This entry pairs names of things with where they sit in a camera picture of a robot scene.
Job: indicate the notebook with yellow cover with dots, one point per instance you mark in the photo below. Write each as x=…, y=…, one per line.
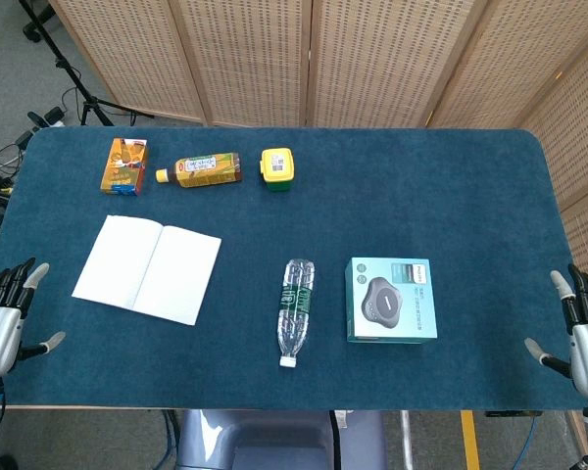
x=142, y=269

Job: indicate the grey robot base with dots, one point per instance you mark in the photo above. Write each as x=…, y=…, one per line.
x=274, y=440

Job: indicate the black device under table edge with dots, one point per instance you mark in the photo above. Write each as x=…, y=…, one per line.
x=512, y=413

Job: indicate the white table leg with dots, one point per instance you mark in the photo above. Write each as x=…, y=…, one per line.
x=407, y=440

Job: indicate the teal Philips speaker box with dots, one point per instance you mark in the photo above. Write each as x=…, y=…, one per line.
x=389, y=301

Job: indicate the orange snack box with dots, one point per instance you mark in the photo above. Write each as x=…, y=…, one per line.
x=123, y=166

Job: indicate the dark blue table mat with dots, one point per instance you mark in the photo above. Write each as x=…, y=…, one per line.
x=372, y=215

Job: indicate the yellow label tea bottle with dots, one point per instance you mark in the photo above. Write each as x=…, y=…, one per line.
x=203, y=170

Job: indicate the black tripod stand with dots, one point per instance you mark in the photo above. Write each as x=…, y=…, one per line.
x=76, y=80

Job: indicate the clear water bottle green label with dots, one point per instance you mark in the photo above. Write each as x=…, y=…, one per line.
x=295, y=308

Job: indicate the green container with yellow lid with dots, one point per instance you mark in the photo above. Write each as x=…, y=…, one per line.
x=277, y=166

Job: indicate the wooden woven folding screen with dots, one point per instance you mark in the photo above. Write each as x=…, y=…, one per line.
x=255, y=59

